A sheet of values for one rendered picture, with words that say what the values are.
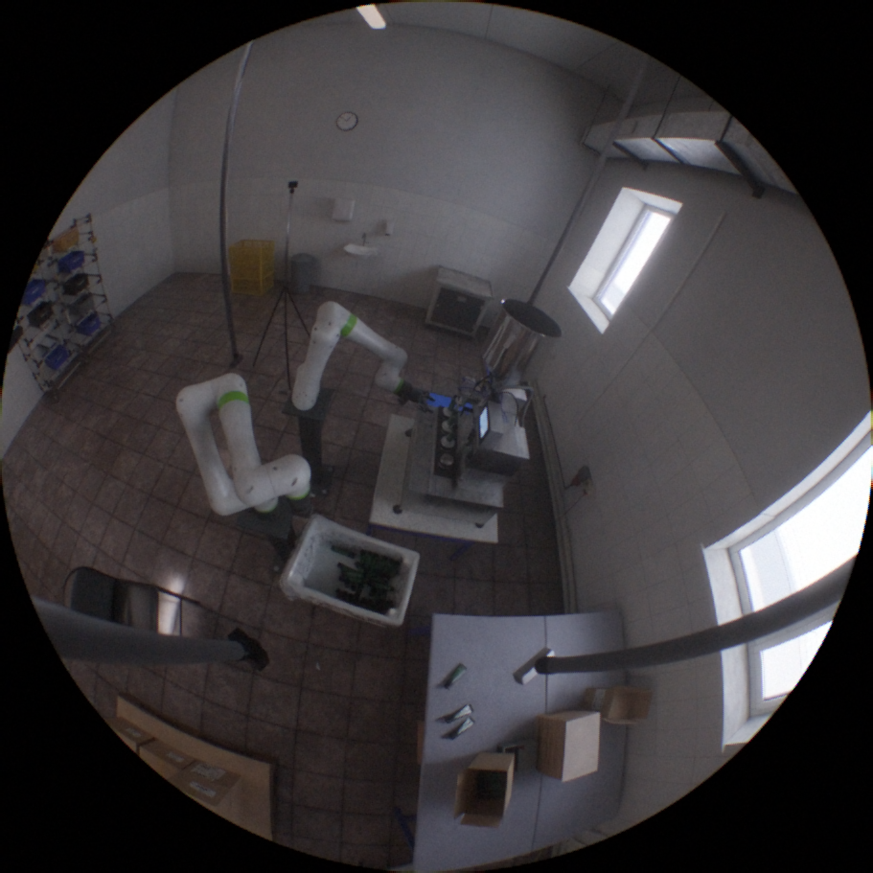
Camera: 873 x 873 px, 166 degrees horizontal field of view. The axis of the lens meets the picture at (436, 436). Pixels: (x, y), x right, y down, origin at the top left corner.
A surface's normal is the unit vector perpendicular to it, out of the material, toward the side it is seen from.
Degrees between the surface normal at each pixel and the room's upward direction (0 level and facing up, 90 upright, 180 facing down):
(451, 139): 90
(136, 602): 0
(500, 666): 0
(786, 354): 90
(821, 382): 90
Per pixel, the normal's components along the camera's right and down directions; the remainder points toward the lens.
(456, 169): -0.06, 0.76
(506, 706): 0.28, -0.61
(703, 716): -0.96, -0.22
